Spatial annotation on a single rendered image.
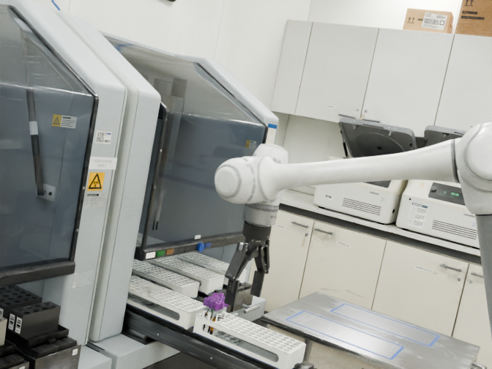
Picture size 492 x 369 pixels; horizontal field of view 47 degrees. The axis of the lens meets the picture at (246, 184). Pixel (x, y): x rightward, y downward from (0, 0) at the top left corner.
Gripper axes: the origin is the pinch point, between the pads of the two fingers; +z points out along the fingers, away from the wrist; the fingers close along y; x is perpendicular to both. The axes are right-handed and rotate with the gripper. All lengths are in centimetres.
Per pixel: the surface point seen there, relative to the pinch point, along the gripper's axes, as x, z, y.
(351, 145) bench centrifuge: 78, -43, 268
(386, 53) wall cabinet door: 63, -110, 257
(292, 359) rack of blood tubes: -18.7, 9.9, -2.9
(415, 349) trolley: -39, 12, 44
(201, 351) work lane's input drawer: 5.7, 16.5, -6.5
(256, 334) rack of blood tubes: -6.8, 8.3, -1.3
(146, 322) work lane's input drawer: 25.4, 15.3, -6.5
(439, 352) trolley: -45, 12, 50
